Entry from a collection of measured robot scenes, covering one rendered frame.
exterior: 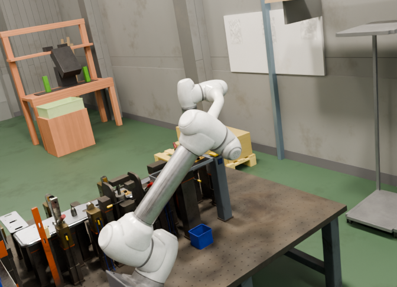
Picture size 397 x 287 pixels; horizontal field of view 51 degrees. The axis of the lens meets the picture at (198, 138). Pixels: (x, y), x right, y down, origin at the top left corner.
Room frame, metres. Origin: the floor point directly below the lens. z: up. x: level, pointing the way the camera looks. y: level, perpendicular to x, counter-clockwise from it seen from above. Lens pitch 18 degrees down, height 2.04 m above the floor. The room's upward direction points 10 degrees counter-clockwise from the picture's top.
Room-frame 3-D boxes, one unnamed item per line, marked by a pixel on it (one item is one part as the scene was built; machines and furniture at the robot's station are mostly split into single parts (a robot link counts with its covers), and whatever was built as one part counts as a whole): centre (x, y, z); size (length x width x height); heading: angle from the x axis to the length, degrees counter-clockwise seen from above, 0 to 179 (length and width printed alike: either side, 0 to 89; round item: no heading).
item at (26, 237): (2.39, 0.49, 1.00); 1.38 x 0.22 x 0.02; 125
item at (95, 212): (2.04, 0.63, 0.88); 0.11 x 0.07 x 0.37; 35
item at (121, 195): (2.15, 0.47, 0.95); 0.18 x 0.13 x 0.49; 125
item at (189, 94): (2.32, 0.01, 1.57); 0.13 x 0.11 x 0.16; 106
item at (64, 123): (7.55, 2.13, 1.05); 1.62 x 1.45 x 2.11; 125
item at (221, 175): (2.38, -0.09, 0.92); 0.08 x 0.08 x 0.44; 35
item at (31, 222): (2.23, 1.07, 0.84); 0.12 x 0.07 x 0.28; 35
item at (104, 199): (2.07, 0.57, 0.91); 0.07 x 0.05 x 0.42; 35
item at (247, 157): (5.14, -0.01, 0.22); 1.26 x 0.83 x 0.44; 35
